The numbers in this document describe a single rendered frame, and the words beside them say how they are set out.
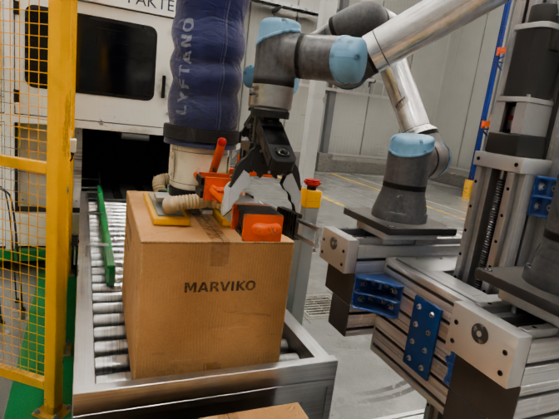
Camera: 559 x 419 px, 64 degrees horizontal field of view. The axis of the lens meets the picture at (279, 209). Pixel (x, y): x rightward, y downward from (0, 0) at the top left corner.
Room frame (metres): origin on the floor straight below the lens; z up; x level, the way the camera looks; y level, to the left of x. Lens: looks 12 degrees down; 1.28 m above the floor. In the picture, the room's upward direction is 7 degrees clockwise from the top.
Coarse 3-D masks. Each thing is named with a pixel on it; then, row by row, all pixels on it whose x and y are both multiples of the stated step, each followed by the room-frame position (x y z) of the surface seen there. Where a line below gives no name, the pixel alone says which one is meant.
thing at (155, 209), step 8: (152, 200) 1.35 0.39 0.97; (152, 208) 1.27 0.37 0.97; (160, 208) 1.26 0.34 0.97; (152, 216) 1.19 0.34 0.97; (160, 216) 1.19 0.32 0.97; (168, 216) 1.20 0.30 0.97; (176, 216) 1.21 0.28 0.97; (184, 216) 1.22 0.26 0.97; (160, 224) 1.17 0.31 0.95; (168, 224) 1.18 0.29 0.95; (176, 224) 1.19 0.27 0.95; (184, 224) 1.19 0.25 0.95
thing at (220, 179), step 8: (200, 176) 1.11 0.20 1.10; (208, 176) 1.17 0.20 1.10; (216, 176) 1.18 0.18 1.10; (224, 176) 1.18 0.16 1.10; (200, 184) 1.10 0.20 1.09; (208, 184) 1.09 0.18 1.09; (216, 184) 1.10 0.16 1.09; (224, 184) 1.11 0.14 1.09; (200, 192) 1.09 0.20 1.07; (208, 192) 1.09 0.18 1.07
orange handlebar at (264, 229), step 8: (232, 168) 1.45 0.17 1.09; (264, 176) 1.49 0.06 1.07; (216, 192) 1.03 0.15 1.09; (216, 200) 1.02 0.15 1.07; (256, 224) 0.77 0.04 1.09; (264, 224) 0.77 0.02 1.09; (272, 224) 0.77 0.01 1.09; (256, 232) 0.76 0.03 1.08; (264, 232) 0.76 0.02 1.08; (272, 232) 0.77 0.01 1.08
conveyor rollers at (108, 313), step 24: (96, 216) 2.62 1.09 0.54; (120, 216) 2.67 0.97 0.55; (96, 240) 2.20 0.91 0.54; (120, 240) 2.24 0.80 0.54; (96, 264) 1.87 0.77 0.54; (120, 264) 1.91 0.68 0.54; (96, 288) 1.62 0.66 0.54; (120, 288) 1.65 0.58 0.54; (96, 312) 1.45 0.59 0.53; (120, 312) 1.48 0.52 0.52; (96, 336) 1.29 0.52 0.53; (120, 336) 1.31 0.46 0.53; (96, 360) 1.13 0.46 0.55; (120, 360) 1.15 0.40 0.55; (288, 360) 1.27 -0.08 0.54
